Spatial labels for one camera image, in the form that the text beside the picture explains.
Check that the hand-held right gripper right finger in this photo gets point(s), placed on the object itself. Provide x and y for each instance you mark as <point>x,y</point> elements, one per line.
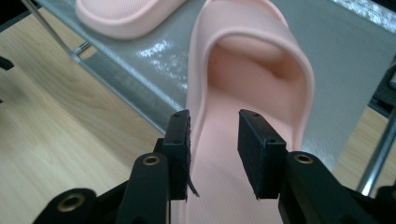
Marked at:
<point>258,158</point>

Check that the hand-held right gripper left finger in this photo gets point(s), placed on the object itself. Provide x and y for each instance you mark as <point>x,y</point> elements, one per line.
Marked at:
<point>177,155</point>

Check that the pink slipper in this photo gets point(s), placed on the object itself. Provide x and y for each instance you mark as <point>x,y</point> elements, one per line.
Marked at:
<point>249,77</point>
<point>124,18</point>

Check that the metal shoe rack grey shelves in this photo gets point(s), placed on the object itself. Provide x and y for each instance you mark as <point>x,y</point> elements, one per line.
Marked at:
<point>339,77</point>

